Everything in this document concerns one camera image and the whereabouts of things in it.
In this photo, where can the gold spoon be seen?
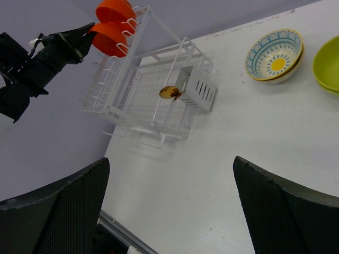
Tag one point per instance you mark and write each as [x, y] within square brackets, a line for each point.
[169, 92]
[178, 95]

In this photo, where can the blue sun patterned bowl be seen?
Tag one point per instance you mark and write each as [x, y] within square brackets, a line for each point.
[274, 54]

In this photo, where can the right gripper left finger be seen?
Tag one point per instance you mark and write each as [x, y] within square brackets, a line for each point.
[60, 217]

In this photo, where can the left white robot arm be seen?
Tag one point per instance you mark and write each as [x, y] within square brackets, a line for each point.
[27, 73]

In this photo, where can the grey cutlery holder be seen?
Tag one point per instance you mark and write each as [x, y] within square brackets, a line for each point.
[196, 88]

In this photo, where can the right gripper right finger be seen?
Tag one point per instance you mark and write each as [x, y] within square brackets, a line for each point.
[283, 216]

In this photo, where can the white wire dish rack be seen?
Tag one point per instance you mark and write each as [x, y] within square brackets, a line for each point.
[125, 91]

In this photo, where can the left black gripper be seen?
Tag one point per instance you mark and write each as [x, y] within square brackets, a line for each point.
[57, 50]

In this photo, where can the orange flower patterned bowl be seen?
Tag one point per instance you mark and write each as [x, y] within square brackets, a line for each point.
[288, 74]

